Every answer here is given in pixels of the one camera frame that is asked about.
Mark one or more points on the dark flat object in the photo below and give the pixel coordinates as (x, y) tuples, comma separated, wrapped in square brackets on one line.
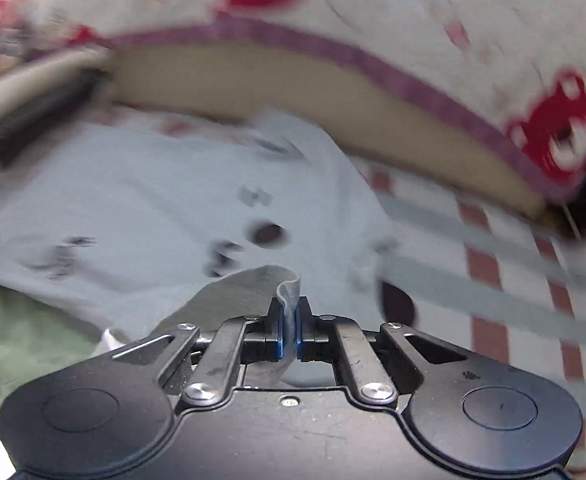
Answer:
[(33, 115)]

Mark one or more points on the white bear print quilt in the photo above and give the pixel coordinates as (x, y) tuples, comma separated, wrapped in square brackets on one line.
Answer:
[(403, 25)]

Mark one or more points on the green cloth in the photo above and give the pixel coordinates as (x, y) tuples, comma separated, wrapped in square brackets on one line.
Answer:
[(18, 340)]

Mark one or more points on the beige bed board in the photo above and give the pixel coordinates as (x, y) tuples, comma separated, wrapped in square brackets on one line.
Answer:
[(293, 95)]

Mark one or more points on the checked bedsheet with dog print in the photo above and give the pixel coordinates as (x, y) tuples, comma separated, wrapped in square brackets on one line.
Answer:
[(513, 280)]

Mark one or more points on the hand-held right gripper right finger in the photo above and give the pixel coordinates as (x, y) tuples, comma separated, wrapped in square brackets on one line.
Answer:
[(300, 342)]

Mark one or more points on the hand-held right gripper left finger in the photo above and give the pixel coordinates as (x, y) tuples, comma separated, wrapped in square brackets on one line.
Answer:
[(285, 342)]

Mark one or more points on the light grey garment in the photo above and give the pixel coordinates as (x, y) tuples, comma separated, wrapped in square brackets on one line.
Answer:
[(138, 200)]

